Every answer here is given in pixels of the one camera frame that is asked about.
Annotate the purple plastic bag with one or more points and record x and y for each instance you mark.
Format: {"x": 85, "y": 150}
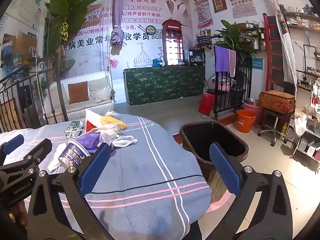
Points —
{"x": 87, "y": 140}

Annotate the orange bucket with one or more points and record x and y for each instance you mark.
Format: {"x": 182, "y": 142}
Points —
{"x": 245, "y": 123}

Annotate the black iron bed frame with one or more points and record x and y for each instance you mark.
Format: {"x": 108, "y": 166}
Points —
{"x": 58, "y": 85}

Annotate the chrome swivel stool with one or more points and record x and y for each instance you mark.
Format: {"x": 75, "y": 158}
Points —
{"x": 275, "y": 123}

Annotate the black and brown wastebasket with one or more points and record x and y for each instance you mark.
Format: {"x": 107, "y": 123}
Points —
{"x": 197, "y": 137}

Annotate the green potted plant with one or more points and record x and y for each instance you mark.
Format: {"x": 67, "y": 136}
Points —
{"x": 235, "y": 37}

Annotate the white and blue yogurt cup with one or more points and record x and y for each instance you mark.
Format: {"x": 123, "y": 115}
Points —
{"x": 72, "y": 155}

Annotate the black pipe fixture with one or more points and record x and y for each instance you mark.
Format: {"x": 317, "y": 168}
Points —
{"x": 308, "y": 41}

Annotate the artificial banana tree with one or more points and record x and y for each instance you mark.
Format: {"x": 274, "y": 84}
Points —
{"x": 60, "y": 5}

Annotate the cardboard box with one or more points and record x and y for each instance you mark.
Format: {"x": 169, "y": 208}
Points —
{"x": 23, "y": 45}

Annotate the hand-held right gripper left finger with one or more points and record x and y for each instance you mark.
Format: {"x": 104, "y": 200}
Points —
{"x": 95, "y": 165}

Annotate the purple towel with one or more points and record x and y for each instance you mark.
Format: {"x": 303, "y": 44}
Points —
{"x": 221, "y": 58}

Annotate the blue striped blanket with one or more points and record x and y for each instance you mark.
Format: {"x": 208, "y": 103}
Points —
{"x": 140, "y": 170}

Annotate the green carton box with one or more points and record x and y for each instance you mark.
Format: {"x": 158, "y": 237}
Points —
{"x": 72, "y": 127}

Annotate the white cushion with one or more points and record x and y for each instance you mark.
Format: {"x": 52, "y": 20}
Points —
{"x": 100, "y": 90}

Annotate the wooden corner shelf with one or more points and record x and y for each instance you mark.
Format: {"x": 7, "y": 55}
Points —
{"x": 260, "y": 36}

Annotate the pink towel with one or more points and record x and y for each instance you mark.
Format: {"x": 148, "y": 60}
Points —
{"x": 232, "y": 62}

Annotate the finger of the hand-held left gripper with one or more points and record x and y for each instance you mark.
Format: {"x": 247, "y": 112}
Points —
{"x": 40, "y": 150}
{"x": 13, "y": 143}

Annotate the black photo frame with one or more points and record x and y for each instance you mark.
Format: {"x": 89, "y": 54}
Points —
{"x": 195, "y": 57}

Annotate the brown cushion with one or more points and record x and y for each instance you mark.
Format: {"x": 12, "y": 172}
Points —
{"x": 78, "y": 92}

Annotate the pink flower decoration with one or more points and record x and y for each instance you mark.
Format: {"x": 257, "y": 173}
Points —
{"x": 114, "y": 63}

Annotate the pink portrait wall poster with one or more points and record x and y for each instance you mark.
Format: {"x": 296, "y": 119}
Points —
{"x": 202, "y": 10}

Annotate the yellow bottle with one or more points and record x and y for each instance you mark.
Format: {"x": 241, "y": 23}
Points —
{"x": 284, "y": 128}

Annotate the black metal rack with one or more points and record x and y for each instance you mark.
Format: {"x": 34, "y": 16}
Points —
{"x": 235, "y": 95}

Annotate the blue bag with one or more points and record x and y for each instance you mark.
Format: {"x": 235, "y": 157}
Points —
{"x": 157, "y": 62}

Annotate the metal basin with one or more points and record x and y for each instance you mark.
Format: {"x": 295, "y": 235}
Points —
{"x": 251, "y": 101}

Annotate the blue wall sign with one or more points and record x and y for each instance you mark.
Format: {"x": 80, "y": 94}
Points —
{"x": 257, "y": 63}

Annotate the white hanging cloth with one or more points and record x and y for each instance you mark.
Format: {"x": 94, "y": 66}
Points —
{"x": 285, "y": 55}

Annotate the wooden wall shelf with bottles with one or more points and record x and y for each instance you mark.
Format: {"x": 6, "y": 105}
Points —
{"x": 308, "y": 80}

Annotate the white shopping bag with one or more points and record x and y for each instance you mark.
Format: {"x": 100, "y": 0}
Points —
{"x": 300, "y": 127}

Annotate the white trolley rack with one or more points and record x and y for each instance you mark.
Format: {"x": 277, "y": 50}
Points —
{"x": 307, "y": 142}

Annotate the orange patterned case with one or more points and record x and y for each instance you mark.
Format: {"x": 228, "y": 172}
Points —
{"x": 275, "y": 102}

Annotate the red telephone booth cabinet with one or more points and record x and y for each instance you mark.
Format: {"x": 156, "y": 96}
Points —
{"x": 172, "y": 26}

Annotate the small black bottle shelf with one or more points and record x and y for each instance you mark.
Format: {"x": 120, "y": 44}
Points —
{"x": 203, "y": 40}

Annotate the red ladder shelf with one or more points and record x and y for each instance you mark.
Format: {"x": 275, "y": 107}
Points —
{"x": 266, "y": 55}

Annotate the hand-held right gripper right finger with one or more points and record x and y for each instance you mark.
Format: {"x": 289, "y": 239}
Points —
{"x": 225, "y": 170}

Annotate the purple folded umbrella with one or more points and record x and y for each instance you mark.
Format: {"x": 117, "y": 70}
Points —
{"x": 117, "y": 5}

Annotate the red waste bin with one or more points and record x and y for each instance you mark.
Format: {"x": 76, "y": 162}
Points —
{"x": 206, "y": 103}

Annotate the stack of pink basins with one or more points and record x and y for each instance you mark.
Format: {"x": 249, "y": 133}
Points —
{"x": 225, "y": 85}

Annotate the wooden wall shelf with boxes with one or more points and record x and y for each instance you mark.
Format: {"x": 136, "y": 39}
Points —
{"x": 300, "y": 20}

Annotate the large printed wall poster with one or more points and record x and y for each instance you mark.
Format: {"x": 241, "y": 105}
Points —
{"x": 140, "y": 7}

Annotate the green patterned counter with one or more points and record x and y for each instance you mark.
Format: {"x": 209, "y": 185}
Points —
{"x": 162, "y": 85}

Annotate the white wicker sofa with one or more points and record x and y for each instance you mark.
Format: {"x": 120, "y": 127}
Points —
{"x": 60, "y": 87}

